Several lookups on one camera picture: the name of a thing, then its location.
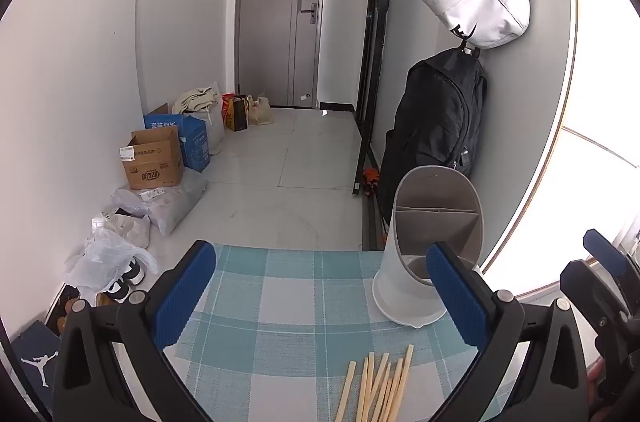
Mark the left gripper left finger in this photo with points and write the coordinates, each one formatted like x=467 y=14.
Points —
x=89 y=384

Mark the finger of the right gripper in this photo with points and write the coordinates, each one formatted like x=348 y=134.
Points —
x=617 y=263
x=592 y=281

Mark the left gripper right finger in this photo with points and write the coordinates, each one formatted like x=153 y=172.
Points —
x=552 y=382

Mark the wooden chopstick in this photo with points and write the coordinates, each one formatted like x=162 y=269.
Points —
x=382 y=395
x=380 y=366
x=392 y=390
x=341 y=408
x=400 y=392
x=369 y=385
x=363 y=390

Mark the navy jordan shoebox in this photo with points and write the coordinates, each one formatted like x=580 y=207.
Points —
x=37 y=349

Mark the black and white sneakers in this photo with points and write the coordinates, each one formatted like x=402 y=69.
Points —
x=122 y=286

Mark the white plastic bag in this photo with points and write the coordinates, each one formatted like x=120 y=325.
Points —
x=104 y=259

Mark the teal checkered tablecloth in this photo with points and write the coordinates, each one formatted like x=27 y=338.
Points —
x=275 y=332

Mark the grey plastic parcel bag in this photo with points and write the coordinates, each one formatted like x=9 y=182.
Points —
x=166 y=207

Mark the brown cardboard box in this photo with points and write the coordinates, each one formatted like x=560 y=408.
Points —
x=153 y=158

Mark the black backpack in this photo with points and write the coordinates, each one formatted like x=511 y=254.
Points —
x=437 y=121

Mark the blue cardboard box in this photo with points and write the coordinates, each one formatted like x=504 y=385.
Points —
x=192 y=134

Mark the cream cloth bundle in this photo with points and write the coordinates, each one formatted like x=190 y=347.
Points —
x=196 y=100

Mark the red and black bag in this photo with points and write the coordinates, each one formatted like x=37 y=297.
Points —
x=235 y=112

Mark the beige tote bag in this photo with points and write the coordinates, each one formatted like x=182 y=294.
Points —
x=259 y=110

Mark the black metal rack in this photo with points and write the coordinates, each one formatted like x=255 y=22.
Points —
x=369 y=81

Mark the grey door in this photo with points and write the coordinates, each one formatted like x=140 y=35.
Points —
x=276 y=48

